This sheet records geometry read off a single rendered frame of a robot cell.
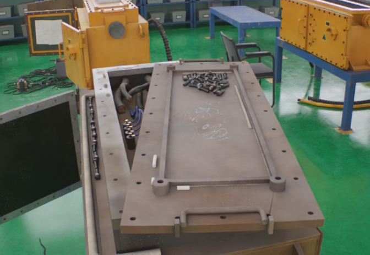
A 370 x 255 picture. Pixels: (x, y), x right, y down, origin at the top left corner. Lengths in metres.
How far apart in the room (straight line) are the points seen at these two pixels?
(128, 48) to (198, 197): 3.04
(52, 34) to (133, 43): 1.69
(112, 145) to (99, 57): 2.65
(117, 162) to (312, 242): 0.58
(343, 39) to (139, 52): 2.10
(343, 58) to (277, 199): 3.72
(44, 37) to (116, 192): 4.46
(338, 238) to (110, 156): 2.21
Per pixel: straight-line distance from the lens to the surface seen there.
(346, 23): 4.60
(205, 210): 0.97
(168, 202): 1.02
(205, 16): 9.98
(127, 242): 1.07
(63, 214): 3.46
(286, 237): 1.14
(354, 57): 4.88
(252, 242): 1.12
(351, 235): 3.26
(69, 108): 2.27
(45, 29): 5.44
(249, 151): 1.25
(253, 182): 1.09
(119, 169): 1.22
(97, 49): 3.95
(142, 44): 3.99
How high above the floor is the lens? 1.93
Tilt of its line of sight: 23 degrees down
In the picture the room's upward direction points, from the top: 2 degrees counter-clockwise
